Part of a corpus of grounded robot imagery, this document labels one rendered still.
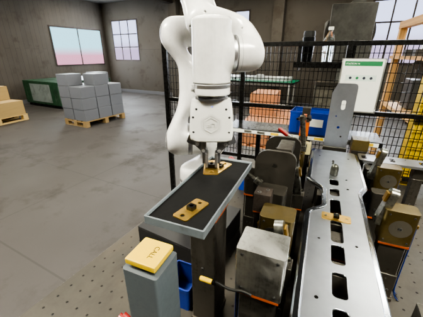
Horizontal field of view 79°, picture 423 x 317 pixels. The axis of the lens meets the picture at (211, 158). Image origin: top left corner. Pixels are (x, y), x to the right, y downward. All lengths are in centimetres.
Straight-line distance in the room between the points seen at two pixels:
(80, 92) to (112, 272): 517
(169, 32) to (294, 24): 742
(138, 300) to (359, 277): 49
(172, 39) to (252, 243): 71
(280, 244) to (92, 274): 79
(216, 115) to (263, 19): 801
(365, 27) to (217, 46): 630
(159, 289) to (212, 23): 49
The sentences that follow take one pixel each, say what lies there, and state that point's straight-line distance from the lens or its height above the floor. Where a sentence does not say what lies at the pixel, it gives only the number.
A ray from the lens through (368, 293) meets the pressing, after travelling 71.
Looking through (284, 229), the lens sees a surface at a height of 109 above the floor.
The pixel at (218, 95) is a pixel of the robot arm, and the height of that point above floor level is 140.
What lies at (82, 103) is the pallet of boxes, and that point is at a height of 52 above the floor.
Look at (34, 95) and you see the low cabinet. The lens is 960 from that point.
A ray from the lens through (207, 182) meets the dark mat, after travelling 69.
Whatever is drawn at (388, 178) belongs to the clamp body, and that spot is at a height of 100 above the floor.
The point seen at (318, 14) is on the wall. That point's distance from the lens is 823.
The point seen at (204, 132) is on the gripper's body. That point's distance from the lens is 59.
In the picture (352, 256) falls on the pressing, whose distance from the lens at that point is 78.
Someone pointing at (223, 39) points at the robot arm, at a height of 150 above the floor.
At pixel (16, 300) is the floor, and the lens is 228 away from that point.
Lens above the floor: 148
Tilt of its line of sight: 22 degrees down
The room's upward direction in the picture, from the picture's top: straight up
